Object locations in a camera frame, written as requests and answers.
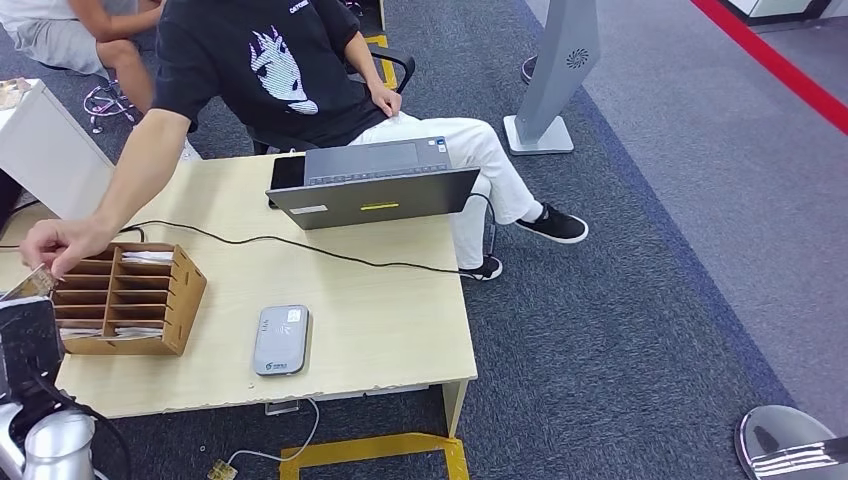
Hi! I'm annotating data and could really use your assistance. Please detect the grey kiosk stand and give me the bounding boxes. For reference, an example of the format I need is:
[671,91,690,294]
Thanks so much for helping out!
[502,0,603,157]

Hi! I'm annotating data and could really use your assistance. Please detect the white floor cable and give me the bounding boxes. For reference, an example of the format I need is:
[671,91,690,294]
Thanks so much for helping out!
[225,397,321,466]

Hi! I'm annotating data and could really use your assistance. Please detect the black office chair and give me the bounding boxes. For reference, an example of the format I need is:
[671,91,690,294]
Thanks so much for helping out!
[246,42,417,158]

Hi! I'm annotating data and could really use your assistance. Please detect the person's left hand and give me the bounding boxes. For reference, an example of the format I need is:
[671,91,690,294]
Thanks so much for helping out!
[367,82,403,119]

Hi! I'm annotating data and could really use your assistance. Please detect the white cabinet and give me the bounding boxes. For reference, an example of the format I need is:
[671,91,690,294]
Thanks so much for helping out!
[0,78,118,223]

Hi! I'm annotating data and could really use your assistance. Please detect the white key card stack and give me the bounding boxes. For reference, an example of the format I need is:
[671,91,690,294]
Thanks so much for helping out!
[120,249,176,266]
[58,323,164,340]

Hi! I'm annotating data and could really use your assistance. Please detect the black camera cable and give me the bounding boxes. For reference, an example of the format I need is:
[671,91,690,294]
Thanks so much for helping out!
[25,370,134,480]

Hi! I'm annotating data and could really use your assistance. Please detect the wooden card organizer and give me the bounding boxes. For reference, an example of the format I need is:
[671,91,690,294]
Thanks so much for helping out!
[50,241,209,358]

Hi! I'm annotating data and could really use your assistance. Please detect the white furniture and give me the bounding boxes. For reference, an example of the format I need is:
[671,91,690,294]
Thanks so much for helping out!
[718,0,834,26]

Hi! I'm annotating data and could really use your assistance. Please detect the black tablet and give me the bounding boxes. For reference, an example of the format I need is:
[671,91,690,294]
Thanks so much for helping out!
[268,153,308,211]

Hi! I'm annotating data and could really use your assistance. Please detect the pale item on cabinet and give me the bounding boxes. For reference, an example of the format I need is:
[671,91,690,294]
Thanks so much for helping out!
[0,77,32,111]

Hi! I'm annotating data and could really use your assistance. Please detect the person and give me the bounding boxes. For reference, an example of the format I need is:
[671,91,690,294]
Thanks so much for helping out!
[0,0,167,117]
[19,0,590,283]

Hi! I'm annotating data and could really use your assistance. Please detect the chrome stool base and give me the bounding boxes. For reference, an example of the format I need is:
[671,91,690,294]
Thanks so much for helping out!
[82,78,144,135]

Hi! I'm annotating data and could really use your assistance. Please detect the grey card reader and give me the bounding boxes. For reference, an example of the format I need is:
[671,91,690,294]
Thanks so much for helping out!
[252,303,311,378]

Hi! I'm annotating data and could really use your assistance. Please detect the long black cable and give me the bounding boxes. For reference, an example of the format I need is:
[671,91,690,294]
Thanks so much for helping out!
[0,192,497,277]

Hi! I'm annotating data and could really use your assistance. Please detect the grey laptop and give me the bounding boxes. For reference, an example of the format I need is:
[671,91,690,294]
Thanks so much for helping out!
[265,136,482,232]

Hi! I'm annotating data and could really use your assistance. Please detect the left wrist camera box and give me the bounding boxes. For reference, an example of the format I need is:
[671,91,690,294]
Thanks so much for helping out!
[0,295,67,405]

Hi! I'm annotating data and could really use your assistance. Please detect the ID card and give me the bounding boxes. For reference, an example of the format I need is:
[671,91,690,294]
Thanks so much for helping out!
[0,263,60,303]

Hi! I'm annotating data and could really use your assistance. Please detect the person's right hand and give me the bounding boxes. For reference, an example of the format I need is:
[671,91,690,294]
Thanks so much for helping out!
[19,218,115,280]

